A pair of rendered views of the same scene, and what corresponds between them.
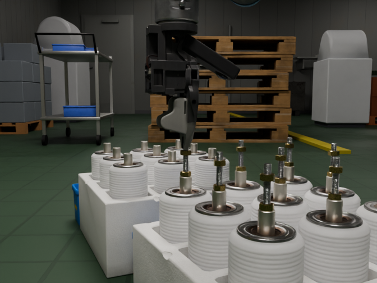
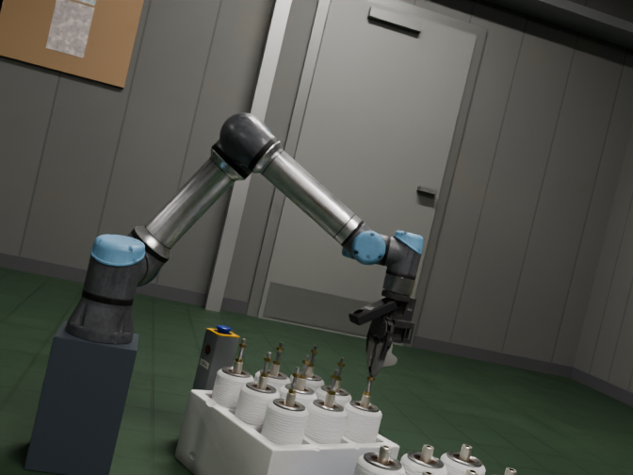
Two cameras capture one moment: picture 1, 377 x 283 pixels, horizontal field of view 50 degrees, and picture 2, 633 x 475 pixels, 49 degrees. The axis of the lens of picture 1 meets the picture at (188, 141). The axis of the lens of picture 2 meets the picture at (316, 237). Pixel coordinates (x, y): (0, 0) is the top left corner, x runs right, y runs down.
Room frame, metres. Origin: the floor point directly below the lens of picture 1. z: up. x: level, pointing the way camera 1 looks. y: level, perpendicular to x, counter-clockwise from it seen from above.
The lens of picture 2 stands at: (2.33, -0.55, 0.67)
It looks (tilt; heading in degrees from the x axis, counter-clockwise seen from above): 1 degrees down; 168
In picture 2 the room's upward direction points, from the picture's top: 13 degrees clockwise
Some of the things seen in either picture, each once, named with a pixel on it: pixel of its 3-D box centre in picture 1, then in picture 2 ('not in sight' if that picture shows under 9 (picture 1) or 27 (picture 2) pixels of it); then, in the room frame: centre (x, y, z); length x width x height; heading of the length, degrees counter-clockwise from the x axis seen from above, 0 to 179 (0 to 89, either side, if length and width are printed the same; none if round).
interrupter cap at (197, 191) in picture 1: (185, 192); (364, 406); (0.71, 0.01, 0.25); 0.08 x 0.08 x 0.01
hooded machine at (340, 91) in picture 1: (340, 78); not in sight; (5.56, -2.07, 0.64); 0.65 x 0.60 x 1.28; 3
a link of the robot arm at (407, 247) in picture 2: not in sight; (404, 253); (0.71, 0.02, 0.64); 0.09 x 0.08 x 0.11; 76
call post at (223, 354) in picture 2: not in sight; (209, 387); (0.43, -0.35, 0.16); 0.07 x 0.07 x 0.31; 26
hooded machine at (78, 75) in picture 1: (59, 71); not in sight; (6.55, 2.07, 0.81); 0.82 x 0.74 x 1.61; 91
